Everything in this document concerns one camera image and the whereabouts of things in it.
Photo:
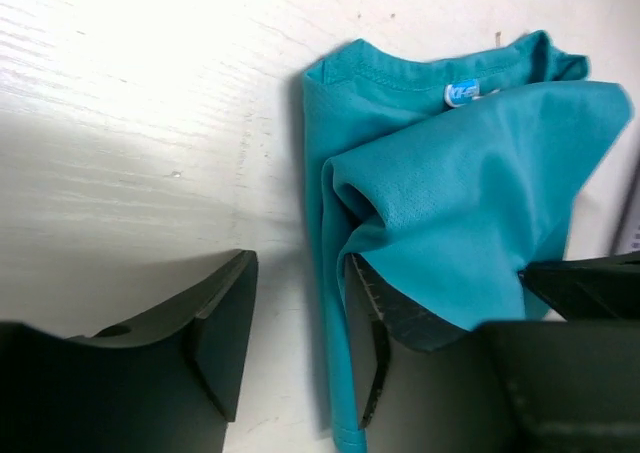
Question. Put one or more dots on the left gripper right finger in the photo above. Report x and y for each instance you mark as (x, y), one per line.
(424, 385)

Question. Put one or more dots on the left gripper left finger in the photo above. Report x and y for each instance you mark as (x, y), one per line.
(165, 380)

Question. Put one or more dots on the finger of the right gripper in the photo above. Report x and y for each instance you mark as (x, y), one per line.
(591, 289)

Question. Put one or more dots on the teal t-shirt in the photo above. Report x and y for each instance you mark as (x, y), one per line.
(448, 177)

